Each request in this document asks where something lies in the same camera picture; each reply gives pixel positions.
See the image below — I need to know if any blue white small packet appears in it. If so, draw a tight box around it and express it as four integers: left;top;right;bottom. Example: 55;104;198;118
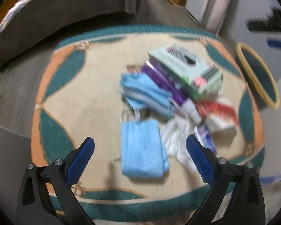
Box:
194;125;217;154

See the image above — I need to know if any red white paper cup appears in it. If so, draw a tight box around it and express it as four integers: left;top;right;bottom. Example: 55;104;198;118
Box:
195;96;239;135

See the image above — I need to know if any pale green medicine box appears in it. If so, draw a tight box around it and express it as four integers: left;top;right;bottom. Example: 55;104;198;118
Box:
148;44;222;101

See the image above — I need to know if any white tissue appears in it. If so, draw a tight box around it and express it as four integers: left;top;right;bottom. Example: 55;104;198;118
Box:
160;115;197;174

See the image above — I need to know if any purple plastic wrapper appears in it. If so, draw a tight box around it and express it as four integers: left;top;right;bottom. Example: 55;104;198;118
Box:
141;61;202;125

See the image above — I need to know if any blue face mask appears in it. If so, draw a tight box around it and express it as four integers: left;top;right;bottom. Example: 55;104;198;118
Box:
119;73;175;119
121;119;170;179

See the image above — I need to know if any yellow rimmed teal trash bin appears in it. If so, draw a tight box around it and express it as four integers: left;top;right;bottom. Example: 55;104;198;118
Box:
235;42;280;109

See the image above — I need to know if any white air purifier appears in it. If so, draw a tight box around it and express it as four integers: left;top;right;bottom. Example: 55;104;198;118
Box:
185;0;231;34

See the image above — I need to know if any teal orange horse cushion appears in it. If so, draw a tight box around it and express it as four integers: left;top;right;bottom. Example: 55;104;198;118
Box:
31;24;265;224

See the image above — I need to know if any bed with grey blanket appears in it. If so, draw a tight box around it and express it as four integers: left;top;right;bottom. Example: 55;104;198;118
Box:
0;0;149;69

